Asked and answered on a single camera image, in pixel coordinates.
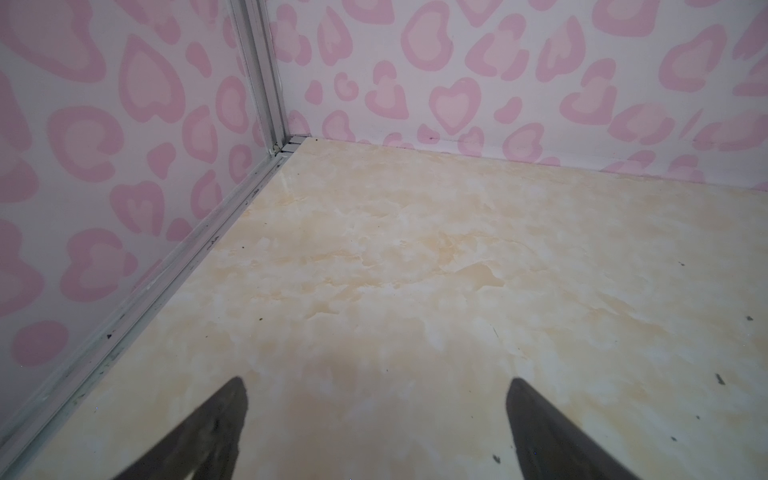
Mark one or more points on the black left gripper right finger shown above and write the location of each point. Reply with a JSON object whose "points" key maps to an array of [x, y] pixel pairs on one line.
{"points": [[550, 446]]}

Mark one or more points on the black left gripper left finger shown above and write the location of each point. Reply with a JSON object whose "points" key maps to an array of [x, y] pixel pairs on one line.
{"points": [[205, 445]]}

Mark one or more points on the aluminium frame rail left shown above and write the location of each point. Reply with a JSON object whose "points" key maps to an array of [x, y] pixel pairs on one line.
{"points": [[131, 134]]}

